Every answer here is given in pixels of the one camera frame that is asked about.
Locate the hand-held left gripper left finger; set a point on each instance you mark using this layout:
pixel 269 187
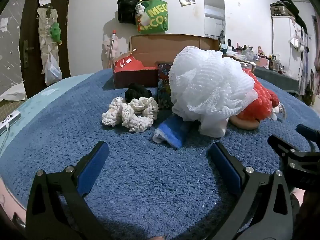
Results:
pixel 93 163

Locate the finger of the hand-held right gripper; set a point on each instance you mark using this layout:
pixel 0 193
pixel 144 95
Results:
pixel 300 165
pixel 311 135

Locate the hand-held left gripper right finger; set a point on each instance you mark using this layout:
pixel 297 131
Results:
pixel 225 165

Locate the cream crochet scrunchie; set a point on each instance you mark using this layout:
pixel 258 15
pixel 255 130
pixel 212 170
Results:
pixel 117 115
pixel 143 112

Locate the red bubble knit pouch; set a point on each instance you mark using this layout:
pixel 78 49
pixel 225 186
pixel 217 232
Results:
pixel 260 102

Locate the blue cloth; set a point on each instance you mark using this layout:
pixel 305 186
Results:
pixel 172 132

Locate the black scrunchie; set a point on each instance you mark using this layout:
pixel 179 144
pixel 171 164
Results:
pixel 136 92

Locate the white mesh bath pouf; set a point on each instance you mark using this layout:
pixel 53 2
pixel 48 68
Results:
pixel 207 82

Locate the red-lined cardboard box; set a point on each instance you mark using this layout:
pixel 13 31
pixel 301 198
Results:
pixel 150 52

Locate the tan round disc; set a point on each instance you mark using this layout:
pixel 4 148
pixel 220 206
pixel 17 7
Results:
pixel 245 125

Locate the blue fleece blanket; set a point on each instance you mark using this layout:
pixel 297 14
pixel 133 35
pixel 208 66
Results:
pixel 150 180

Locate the table with dark green cloth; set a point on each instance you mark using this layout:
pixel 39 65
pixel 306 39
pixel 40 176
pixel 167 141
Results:
pixel 277 80

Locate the light blue sheet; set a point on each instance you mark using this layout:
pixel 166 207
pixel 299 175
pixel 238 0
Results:
pixel 32 110

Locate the white wardrobe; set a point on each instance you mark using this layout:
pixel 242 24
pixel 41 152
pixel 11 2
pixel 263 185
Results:
pixel 287 47

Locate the pink curtain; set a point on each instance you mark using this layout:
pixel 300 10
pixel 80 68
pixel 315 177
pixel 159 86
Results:
pixel 317 42

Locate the white power strip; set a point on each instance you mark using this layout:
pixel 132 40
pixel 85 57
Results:
pixel 8 120

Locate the black printed case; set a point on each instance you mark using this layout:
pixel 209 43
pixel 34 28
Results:
pixel 163 87

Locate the clear plastic bag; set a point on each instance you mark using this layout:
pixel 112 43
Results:
pixel 52 70

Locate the clutter of small table items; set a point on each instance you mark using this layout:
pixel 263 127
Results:
pixel 250 52

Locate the pink plush toy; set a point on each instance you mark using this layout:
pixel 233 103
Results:
pixel 108 47

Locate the white stick with red tip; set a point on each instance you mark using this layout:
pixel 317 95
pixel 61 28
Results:
pixel 113 45

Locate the dark suitcase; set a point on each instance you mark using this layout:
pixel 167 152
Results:
pixel 281 8

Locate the clear hanging organizer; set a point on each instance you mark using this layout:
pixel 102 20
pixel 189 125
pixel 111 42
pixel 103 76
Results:
pixel 46 37

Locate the green plush toy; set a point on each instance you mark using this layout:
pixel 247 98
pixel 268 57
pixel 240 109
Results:
pixel 55 31

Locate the dark wooden door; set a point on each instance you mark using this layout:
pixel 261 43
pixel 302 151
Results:
pixel 30 30

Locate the black bag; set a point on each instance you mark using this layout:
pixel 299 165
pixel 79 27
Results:
pixel 127 8

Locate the green tote bag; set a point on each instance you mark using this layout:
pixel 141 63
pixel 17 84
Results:
pixel 155 17

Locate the wall mirror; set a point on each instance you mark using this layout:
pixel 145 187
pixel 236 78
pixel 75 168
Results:
pixel 214 15

